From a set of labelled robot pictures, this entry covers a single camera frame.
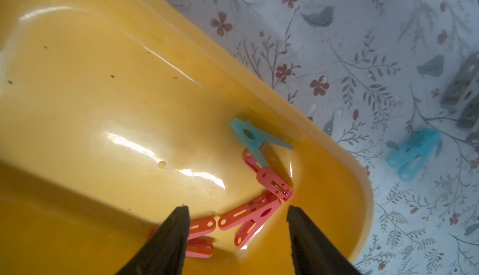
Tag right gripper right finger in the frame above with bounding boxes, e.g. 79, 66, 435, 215
287, 206, 360, 275

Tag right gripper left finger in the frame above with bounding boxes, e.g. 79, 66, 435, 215
117, 206, 190, 275

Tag red clothespin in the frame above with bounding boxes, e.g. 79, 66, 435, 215
145, 213, 217, 258
218, 192, 281, 248
243, 150, 294, 202

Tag teal clothespin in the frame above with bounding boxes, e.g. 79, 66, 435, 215
229, 118, 294, 166
386, 129, 441, 181

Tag yellow plastic storage box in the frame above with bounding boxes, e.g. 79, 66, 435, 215
1, 0, 373, 275

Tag grey clothespin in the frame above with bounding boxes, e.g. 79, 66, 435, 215
440, 52, 479, 109

